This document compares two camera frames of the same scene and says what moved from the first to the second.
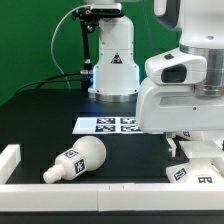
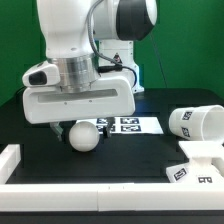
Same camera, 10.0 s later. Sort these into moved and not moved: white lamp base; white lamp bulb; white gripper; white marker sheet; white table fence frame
Moved: white gripper; white lamp bulb
Not moved: white marker sheet; white lamp base; white table fence frame
